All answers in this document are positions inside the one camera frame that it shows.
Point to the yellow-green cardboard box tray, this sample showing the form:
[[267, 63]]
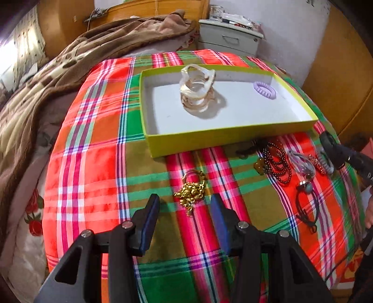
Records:
[[233, 116]]

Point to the white nightstand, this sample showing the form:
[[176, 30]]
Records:
[[227, 38]]

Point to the wooden headboard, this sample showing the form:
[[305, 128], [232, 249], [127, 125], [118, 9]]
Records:
[[145, 11]]

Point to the gold hoop earrings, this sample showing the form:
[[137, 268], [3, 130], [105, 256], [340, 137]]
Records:
[[201, 174]]

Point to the wooden wardrobe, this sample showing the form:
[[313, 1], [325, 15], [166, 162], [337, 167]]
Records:
[[338, 72]]

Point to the wooden cabinet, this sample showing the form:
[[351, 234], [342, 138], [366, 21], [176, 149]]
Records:
[[64, 26]]

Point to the clear hair claw clip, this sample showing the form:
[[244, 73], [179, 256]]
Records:
[[198, 87]]

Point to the person's right hand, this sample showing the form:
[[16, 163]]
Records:
[[369, 214]]

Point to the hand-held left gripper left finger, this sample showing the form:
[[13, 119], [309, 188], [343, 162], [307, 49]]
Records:
[[150, 222]]

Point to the brown plush blanket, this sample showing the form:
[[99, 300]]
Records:
[[58, 72]]

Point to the nightstand clutter pile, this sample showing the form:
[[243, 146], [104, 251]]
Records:
[[244, 23]]

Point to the patterned curtain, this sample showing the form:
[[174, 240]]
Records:
[[23, 49]]

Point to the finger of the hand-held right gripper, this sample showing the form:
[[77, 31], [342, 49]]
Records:
[[332, 148]]

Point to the floral bed sheet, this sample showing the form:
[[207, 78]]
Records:
[[29, 221]]

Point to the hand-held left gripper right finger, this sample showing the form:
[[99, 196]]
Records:
[[220, 225]]

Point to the red green plaid blanket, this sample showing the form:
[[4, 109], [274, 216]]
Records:
[[96, 174]]

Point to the clear glass jar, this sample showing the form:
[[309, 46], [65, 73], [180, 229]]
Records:
[[216, 13]]

